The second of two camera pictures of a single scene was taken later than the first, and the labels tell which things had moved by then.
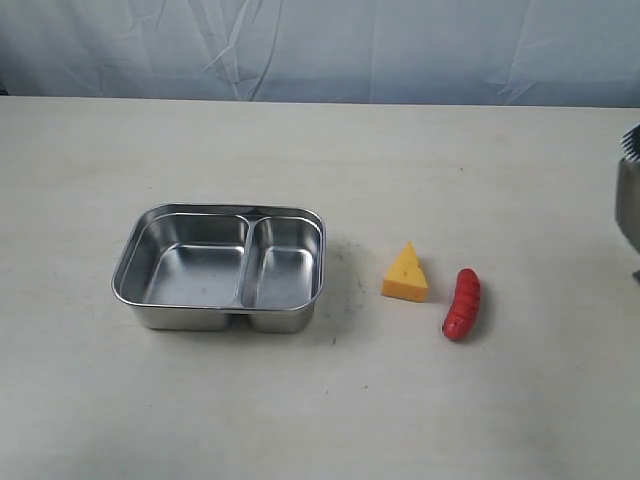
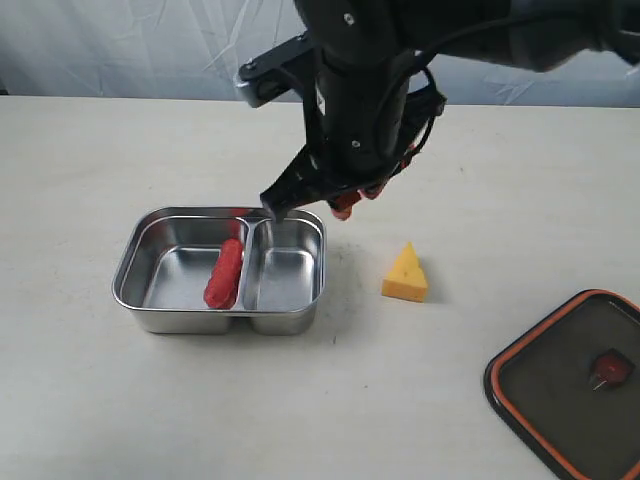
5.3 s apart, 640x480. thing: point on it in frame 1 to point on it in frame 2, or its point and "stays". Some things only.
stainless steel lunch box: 222,266 stays
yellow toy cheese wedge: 405,278 stays
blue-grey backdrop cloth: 539,53 stays
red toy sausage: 460,319 to 221,290
